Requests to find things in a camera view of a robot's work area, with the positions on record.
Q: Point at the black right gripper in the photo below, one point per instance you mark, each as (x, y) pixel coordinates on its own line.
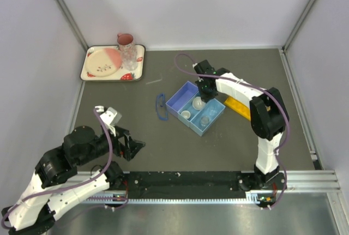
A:
(205, 97)

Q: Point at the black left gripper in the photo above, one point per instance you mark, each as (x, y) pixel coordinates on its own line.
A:
(129, 150)

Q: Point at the white round lid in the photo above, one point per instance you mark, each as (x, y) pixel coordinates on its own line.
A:
(198, 103)

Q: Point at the blue divided storage bin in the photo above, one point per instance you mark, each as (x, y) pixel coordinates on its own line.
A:
(182, 100)

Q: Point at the small white round cap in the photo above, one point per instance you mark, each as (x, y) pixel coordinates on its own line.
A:
(186, 114)

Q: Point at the yellow test tube rack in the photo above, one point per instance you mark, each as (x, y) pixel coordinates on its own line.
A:
(238, 107)

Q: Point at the blue safety glasses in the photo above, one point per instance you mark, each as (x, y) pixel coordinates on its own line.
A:
(160, 107)

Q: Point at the clear glass beaker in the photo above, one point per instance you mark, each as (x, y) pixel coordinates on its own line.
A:
(213, 111)

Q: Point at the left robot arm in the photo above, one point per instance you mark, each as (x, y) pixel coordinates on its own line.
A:
(45, 200)

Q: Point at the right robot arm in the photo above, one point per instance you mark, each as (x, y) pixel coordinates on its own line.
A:
(268, 116)

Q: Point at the strawberry pattern tray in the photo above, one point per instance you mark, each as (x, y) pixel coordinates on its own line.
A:
(123, 74)

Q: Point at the clear plastic bottle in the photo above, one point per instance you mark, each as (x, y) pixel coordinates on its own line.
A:
(129, 55)

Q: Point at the pink cream plate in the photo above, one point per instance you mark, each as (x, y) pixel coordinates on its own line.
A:
(104, 62)

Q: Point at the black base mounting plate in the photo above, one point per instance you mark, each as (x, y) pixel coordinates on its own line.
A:
(198, 184)

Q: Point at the pink mug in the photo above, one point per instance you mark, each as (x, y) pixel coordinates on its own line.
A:
(125, 42)

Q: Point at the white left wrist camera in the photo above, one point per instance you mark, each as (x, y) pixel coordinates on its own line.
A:
(110, 117)

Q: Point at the aluminium frame rail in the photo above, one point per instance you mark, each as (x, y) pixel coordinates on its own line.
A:
(312, 181)

